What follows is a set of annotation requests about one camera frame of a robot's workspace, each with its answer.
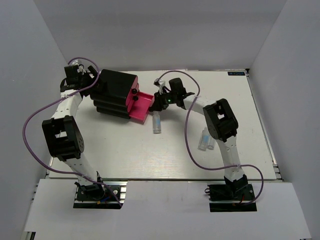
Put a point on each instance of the clear bottle black cap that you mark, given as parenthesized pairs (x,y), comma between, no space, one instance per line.
(211,143)

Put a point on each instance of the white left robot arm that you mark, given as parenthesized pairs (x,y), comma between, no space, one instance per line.
(63,137)

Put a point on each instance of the clear plastic bottle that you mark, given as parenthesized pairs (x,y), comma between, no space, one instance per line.
(156,123)

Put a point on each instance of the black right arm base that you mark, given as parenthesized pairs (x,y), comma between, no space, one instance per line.
(222,199)

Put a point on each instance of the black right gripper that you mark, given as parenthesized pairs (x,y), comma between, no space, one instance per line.
(159,104)

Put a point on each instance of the pink bottom drawer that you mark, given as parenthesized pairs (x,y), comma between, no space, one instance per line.
(140,107)

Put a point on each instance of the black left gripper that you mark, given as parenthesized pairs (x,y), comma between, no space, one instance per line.
(86,75)

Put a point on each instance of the pink drawer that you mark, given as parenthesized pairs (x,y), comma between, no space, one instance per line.
(133,86)
(130,103)
(140,107)

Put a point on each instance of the black drawer organizer cabinet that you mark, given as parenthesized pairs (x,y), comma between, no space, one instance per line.
(115,89)

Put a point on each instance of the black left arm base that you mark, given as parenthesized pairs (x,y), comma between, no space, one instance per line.
(99,197)

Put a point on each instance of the pink top drawer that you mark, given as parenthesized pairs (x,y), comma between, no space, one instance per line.
(133,86)

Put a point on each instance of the clear bottle blue label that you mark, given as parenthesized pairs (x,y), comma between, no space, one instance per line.
(204,140)

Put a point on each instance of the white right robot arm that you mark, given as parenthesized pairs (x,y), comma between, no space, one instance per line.
(221,123)

